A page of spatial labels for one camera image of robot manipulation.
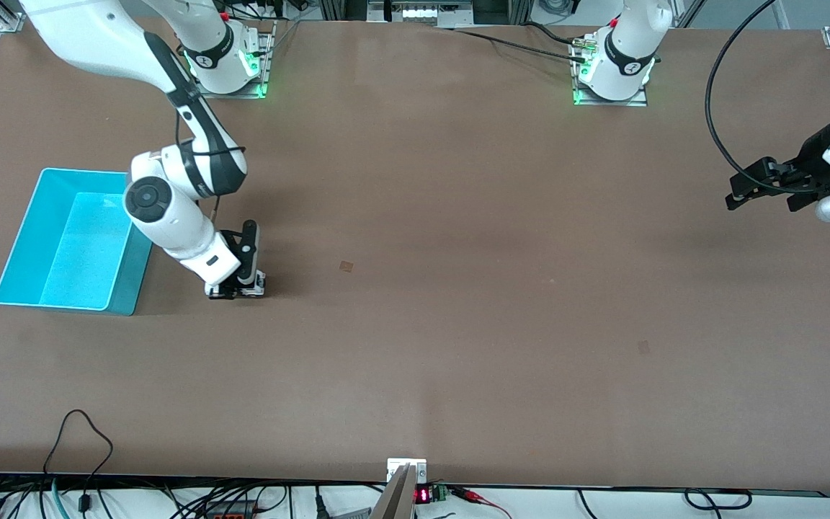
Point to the red clip lead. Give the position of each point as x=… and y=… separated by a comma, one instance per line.
x=469, y=495

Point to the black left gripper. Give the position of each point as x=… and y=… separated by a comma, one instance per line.
x=809, y=163

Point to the silver device box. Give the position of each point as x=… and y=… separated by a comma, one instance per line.
x=422, y=13

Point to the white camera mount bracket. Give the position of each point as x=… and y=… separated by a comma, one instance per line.
x=397, y=465

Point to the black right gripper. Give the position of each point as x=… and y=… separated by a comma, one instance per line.
x=231, y=292

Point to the aluminium camera pole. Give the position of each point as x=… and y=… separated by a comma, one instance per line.
x=395, y=501

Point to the turquoise plastic bin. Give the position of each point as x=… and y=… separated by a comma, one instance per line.
x=62, y=245

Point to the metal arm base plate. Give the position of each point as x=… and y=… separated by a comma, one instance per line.
x=228, y=94
x=606, y=103

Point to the red digit display module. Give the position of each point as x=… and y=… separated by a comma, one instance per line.
x=424, y=495

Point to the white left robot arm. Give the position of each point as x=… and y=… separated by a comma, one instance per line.
x=620, y=65

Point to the white jeep toy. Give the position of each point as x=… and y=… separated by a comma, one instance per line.
x=256, y=281

